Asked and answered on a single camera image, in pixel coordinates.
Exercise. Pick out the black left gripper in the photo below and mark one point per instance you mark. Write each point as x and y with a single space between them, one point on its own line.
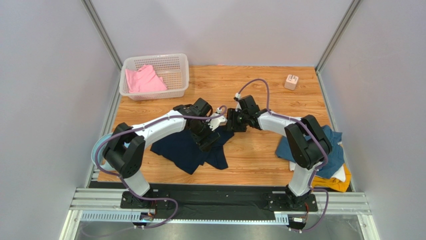
203 142

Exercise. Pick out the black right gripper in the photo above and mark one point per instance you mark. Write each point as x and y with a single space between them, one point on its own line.
231 120

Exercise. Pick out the navy blue t shirt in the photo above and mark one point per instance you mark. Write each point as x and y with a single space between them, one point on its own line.
181 149

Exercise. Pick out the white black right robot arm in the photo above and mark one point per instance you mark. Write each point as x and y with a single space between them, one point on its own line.
308 144

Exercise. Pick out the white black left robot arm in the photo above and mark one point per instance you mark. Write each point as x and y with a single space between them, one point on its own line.
124 149

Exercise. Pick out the teal blue t shirt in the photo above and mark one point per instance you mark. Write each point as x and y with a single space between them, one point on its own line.
335 158

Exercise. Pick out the small pink white box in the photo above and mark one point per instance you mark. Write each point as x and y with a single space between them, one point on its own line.
291 82

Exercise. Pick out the white perforated plastic basket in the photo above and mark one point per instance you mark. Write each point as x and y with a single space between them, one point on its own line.
173 68

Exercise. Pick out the pink t shirt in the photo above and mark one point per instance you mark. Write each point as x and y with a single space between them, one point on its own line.
144 80

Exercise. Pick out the white t shirt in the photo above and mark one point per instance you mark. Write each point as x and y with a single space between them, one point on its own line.
339 174

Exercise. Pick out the light blue headphones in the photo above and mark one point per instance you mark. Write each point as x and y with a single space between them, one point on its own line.
99 157

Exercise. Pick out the yellow t shirt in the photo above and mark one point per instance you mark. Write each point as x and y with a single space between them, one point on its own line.
324 179

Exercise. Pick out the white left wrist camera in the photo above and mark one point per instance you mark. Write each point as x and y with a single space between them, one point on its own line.
216 119

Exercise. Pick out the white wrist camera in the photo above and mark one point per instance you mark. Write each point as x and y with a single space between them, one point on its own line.
237 98
216 119

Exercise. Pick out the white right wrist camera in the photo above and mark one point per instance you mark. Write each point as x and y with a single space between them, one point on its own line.
237 98

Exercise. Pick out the right corner aluminium post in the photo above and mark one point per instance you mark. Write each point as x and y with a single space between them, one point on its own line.
343 24

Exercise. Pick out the corner aluminium post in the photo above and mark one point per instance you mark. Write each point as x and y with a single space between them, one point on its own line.
96 20
343 24

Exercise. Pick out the aluminium front rail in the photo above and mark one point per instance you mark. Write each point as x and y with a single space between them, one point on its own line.
110 213

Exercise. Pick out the left corner aluminium post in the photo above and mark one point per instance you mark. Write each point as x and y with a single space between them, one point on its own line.
96 20

